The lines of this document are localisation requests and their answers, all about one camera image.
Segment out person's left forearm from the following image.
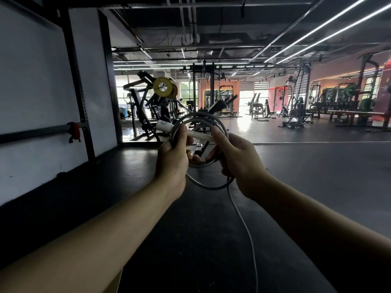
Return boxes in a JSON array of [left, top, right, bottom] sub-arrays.
[[0, 177, 187, 293]]

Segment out black wall rack upright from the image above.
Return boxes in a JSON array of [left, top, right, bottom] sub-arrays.
[[59, 8, 97, 163]]

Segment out red bar clamp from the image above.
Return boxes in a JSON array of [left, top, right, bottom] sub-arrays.
[[67, 121, 82, 144]]

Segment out black adjustable weight bench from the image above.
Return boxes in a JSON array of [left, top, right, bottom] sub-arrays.
[[256, 98, 277, 122]]

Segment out large yellow weight plate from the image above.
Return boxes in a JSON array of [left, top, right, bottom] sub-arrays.
[[153, 77, 173, 97]]

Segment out person's right hand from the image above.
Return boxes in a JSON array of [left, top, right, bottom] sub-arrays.
[[205, 126, 276, 201]]

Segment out black angled press machine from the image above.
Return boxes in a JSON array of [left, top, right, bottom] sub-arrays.
[[208, 94, 240, 118]]

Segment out black cable crossover machine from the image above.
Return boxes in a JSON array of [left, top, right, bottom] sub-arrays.
[[183, 62, 221, 114]]

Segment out grey jump rope white handles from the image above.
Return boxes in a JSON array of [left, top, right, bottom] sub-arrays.
[[155, 111, 236, 191]]

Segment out black squat rack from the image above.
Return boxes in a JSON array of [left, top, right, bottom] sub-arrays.
[[351, 52, 391, 132]]

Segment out long dumbbell rack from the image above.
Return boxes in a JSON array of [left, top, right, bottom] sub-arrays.
[[309, 82, 386, 127]]

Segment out black cable tower machine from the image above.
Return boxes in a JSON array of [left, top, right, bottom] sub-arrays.
[[279, 65, 314, 129]]

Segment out black wall pillar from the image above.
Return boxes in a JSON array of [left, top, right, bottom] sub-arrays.
[[98, 10, 124, 147]]

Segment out black plate-loaded gym machine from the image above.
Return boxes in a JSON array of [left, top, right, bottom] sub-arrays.
[[122, 70, 187, 143]]

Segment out person's left hand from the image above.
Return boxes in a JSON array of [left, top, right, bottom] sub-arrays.
[[153, 123, 202, 201]]

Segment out thin white cable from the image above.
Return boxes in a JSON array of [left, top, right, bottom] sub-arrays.
[[227, 178, 259, 293]]

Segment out person's right forearm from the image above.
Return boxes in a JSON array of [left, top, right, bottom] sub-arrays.
[[244, 171, 391, 293]]

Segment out long ceiling light strip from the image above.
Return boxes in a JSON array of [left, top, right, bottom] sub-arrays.
[[264, 0, 371, 63], [276, 3, 391, 65]]

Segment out black horizontal bar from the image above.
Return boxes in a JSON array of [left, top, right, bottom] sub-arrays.
[[0, 122, 90, 145]]

